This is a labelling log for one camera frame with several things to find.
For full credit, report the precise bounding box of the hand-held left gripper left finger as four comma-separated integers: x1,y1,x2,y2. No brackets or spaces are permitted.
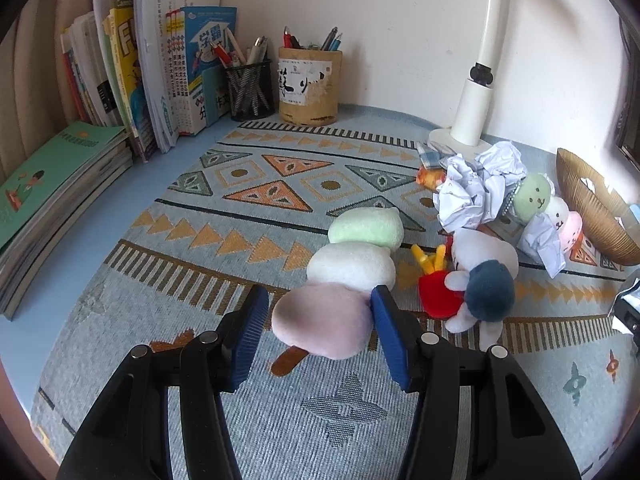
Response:
55,284,271,480

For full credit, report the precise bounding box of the tan labelled pen holder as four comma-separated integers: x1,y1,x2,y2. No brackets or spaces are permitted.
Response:
277,46,344,127

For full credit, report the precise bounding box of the orange printed snack pillow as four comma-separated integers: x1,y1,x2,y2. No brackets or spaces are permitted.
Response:
416,166,448,191

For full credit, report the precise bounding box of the grey plaid fabric bow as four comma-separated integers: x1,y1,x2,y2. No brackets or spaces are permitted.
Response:
417,140,455,168

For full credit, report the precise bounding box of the white plush with blue hat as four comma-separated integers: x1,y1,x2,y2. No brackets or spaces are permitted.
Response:
410,227,521,351

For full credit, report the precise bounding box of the bunch of pens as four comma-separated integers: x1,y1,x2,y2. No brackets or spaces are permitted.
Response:
282,24,345,53
210,27,271,68

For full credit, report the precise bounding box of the patterned woven mat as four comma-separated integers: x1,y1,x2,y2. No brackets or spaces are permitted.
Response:
30,105,640,480

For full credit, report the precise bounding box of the three-ball plush with faces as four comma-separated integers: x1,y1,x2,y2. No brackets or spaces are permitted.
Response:
502,172,585,261

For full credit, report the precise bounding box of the stack of flat green books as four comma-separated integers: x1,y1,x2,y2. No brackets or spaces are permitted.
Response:
0,120,135,322

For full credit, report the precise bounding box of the row of upright books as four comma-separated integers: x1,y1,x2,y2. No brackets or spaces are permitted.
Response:
60,0,238,163

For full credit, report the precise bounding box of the woven brown basket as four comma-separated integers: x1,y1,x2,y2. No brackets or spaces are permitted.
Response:
556,147,640,267

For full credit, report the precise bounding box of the large dango plush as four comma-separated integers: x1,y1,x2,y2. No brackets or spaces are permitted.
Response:
270,206,405,377

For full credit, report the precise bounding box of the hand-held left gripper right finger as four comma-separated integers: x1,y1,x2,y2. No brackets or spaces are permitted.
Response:
371,284,583,480

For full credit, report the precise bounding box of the dark monitor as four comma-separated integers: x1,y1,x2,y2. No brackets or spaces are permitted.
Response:
612,10,640,161

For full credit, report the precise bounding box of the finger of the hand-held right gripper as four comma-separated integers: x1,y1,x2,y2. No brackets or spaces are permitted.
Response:
609,270,640,346

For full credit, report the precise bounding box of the white paper ball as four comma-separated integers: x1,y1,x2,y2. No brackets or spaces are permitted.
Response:
432,155,506,233
472,141,528,186
577,176,608,196
516,210,568,278

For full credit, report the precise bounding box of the white desk lamp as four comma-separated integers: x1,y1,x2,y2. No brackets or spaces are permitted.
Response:
429,0,516,148

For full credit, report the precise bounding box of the black mesh pen holder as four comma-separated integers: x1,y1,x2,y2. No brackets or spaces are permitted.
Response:
222,59,276,122

